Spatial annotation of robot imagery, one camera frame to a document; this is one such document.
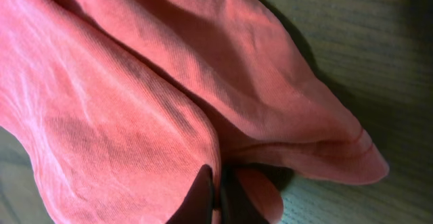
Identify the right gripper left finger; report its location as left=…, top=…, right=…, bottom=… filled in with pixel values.
left=166, top=164, right=214, bottom=224

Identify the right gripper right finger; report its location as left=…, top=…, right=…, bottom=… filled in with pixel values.
left=220, top=168, right=269, bottom=224

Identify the red t-shirt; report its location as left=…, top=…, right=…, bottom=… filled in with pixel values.
left=1, top=0, right=389, bottom=223

